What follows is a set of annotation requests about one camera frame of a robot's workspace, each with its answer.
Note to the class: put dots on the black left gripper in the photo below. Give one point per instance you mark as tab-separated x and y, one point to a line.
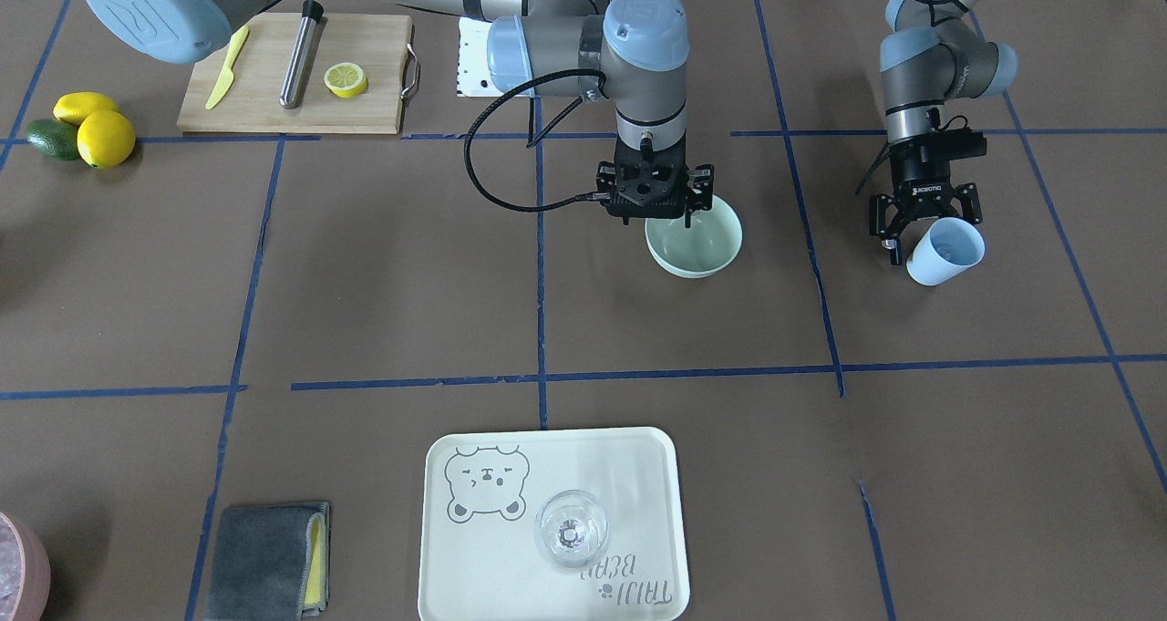
923	170

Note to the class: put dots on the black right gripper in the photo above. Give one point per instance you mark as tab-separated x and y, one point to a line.
703	186

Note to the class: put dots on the light blue cup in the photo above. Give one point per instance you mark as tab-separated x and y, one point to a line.
948	248

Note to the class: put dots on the green bowl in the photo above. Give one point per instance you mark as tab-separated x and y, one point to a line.
699	246

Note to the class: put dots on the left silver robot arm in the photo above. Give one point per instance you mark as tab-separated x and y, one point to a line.
930	57

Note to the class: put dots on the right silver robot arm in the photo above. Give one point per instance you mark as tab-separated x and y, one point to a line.
631	53

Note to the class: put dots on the pink bowl of ice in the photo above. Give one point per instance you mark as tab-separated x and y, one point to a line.
26	571

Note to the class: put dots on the clear wine glass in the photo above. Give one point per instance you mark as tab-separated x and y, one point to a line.
572	530

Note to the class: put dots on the lemon half slice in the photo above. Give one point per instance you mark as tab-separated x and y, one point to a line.
346	80

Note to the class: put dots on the steel muddler black tip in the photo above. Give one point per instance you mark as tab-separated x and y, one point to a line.
298	68

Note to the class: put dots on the cream bear tray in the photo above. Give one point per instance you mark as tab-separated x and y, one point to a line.
479	559

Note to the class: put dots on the yellow plastic knife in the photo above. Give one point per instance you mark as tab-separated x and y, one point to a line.
227	76

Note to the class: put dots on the yellow lemon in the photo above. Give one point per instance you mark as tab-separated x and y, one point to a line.
75	107
105	139

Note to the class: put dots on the green lime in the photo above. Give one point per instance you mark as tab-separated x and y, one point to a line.
54	138

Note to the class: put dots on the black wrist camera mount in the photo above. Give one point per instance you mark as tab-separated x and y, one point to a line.
960	144

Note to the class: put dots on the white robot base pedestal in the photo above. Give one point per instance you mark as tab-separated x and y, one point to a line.
469	65

